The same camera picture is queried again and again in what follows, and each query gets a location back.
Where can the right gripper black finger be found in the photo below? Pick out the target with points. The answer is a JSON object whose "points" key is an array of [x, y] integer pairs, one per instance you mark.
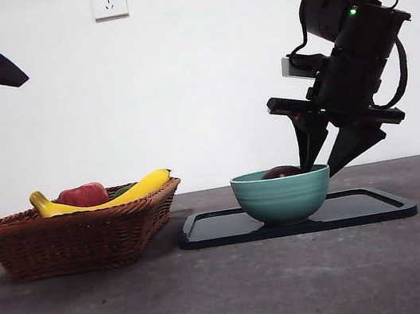
{"points": [[353, 145], [307, 132]]}

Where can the white wall socket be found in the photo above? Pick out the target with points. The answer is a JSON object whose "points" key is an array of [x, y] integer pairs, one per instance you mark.
{"points": [[109, 0]]}

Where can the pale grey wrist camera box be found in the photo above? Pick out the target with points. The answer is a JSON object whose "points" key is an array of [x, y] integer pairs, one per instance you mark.
{"points": [[287, 69]]}

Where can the dark purple plum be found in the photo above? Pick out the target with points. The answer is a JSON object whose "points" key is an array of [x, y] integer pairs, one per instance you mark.
{"points": [[281, 172]]}

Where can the green vegetable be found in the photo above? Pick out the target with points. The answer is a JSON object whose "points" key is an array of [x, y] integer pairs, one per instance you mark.
{"points": [[121, 191]]}

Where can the red apple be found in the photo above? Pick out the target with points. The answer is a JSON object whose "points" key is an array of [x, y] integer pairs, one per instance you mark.
{"points": [[81, 195]]}

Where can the yellow banana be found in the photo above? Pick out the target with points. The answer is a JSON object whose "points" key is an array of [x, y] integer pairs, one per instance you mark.
{"points": [[139, 189]]}

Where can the teal ribbed bowl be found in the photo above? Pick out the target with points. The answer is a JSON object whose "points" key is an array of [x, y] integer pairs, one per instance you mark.
{"points": [[283, 197]]}

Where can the brown wicker basket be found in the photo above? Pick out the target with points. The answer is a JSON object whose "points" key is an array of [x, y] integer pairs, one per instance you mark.
{"points": [[67, 241]]}

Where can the dark green rectangular tray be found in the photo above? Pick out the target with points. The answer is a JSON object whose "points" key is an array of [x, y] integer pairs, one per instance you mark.
{"points": [[222, 231]]}

